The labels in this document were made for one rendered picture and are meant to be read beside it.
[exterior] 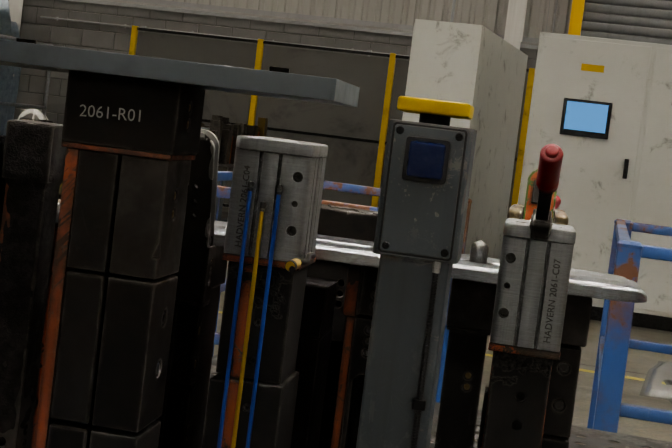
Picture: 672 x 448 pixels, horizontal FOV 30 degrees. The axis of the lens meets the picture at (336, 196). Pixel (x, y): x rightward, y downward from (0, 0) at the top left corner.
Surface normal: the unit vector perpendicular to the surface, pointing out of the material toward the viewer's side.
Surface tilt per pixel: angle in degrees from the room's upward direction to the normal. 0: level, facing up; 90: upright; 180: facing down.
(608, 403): 90
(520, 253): 90
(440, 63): 90
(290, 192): 90
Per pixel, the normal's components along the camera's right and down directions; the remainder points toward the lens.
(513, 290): -0.15, 0.04
